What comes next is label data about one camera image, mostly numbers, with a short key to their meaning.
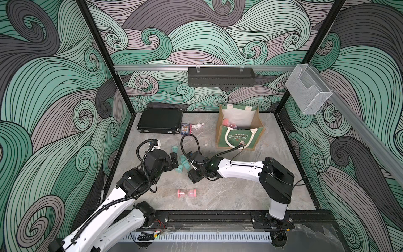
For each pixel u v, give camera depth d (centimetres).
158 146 64
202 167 65
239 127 101
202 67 92
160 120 113
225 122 98
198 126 107
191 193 79
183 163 66
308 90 77
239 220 75
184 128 108
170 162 64
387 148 53
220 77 99
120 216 46
